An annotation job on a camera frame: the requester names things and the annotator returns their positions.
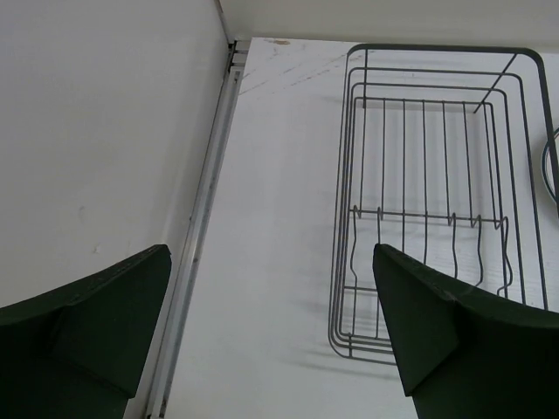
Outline aluminium table edge rail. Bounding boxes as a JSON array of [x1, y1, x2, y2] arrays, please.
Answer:
[[143, 39, 251, 418]]

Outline grey wire dish rack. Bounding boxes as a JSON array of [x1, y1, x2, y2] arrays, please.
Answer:
[[328, 44, 558, 365]]

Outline white plate with green rim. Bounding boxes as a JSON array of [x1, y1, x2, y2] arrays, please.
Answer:
[[541, 143, 556, 202]]

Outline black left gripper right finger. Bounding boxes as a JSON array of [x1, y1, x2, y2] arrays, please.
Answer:
[[372, 244, 558, 418]]

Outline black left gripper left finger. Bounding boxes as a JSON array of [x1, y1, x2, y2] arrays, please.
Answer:
[[1, 244, 171, 418]]

